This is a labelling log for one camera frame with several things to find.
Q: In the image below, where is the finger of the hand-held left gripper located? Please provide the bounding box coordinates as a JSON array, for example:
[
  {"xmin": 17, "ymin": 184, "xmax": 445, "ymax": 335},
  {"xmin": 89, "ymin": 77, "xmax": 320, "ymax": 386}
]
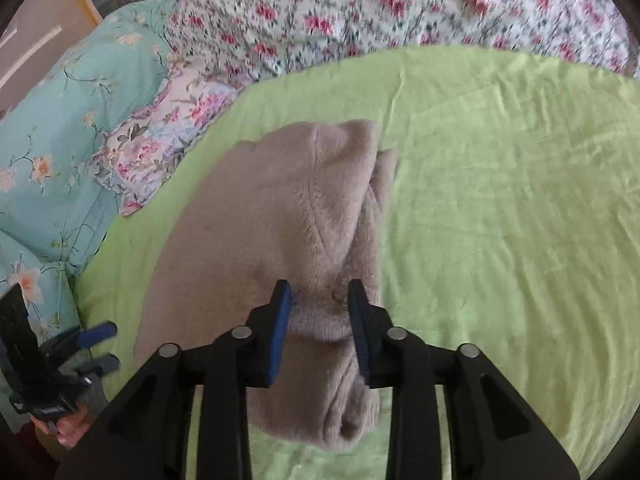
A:
[
  {"xmin": 75, "ymin": 354, "xmax": 122, "ymax": 378},
  {"xmin": 75, "ymin": 322, "xmax": 119, "ymax": 350}
]

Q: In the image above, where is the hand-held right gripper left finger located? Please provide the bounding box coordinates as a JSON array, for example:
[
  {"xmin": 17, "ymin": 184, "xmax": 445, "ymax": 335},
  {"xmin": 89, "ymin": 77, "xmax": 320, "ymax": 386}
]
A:
[{"xmin": 54, "ymin": 280, "xmax": 293, "ymax": 480}]

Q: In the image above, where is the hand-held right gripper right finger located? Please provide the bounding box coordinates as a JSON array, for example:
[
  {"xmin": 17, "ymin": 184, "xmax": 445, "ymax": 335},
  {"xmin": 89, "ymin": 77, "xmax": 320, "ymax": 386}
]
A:
[{"xmin": 348, "ymin": 280, "xmax": 582, "ymax": 480}]

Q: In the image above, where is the small pastel floral pillow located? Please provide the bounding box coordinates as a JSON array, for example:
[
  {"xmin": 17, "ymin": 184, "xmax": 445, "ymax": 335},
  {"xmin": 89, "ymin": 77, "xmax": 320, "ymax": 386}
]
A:
[{"xmin": 89, "ymin": 57, "xmax": 253, "ymax": 217}]

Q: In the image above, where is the light green bed sheet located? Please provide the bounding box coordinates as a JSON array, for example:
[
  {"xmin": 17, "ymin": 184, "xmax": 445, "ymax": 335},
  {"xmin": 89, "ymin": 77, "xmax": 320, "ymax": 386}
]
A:
[{"xmin": 74, "ymin": 44, "xmax": 640, "ymax": 480}]

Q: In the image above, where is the teal floral pillow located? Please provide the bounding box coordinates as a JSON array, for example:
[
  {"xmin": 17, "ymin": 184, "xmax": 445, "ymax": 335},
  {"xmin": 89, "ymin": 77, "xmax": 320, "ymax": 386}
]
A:
[{"xmin": 0, "ymin": 0, "xmax": 173, "ymax": 361}]

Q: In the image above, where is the beige knit sweater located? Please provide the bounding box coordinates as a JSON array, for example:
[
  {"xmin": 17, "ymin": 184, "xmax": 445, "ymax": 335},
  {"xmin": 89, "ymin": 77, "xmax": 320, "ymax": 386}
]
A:
[{"xmin": 134, "ymin": 119, "xmax": 400, "ymax": 455}]

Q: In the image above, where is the person's left hand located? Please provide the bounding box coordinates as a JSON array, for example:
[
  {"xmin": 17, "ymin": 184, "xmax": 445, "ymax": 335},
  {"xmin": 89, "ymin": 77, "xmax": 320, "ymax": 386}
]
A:
[{"xmin": 56, "ymin": 404, "xmax": 96, "ymax": 450}]

